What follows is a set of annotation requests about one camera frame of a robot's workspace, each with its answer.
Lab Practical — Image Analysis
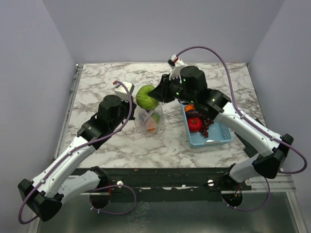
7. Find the light blue plastic basket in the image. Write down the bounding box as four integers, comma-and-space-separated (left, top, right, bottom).
180, 104, 233, 148

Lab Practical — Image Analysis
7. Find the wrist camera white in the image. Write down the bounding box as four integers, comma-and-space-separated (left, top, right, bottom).
168, 54, 186, 80
114, 81, 135, 102

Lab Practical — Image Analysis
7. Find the long purple eggplant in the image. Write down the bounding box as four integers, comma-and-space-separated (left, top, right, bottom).
185, 109, 203, 119

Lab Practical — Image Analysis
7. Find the dark red grapes bunch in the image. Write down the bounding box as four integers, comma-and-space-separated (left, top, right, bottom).
199, 117, 214, 138

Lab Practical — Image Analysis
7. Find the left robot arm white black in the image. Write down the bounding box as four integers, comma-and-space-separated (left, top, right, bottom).
17, 95, 136, 222

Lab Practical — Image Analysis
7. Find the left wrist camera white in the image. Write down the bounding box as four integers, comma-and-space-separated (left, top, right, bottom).
114, 81, 135, 102

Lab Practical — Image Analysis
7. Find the green orange mango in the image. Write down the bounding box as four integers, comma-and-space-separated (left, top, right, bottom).
145, 112, 160, 132

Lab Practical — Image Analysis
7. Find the red tomato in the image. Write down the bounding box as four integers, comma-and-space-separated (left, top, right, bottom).
187, 117, 202, 133

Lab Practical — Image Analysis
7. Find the small orange fruit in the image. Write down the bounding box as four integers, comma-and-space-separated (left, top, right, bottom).
184, 104, 195, 112

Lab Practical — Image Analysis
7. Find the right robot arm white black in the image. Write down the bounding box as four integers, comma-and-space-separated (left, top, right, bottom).
148, 66, 293, 190

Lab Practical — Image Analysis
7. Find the green cabbage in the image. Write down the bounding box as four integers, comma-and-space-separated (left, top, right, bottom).
136, 85, 158, 110

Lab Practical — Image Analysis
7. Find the clear zip top bag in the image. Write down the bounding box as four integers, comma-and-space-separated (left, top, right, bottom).
134, 104, 164, 134

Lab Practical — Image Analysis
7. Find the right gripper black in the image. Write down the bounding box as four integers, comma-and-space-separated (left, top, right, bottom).
150, 73, 196, 105

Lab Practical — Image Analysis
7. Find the black mounting rail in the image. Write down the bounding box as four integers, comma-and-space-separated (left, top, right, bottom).
80, 167, 252, 202

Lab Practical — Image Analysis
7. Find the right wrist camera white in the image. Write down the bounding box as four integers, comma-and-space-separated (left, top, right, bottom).
168, 54, 186, 80

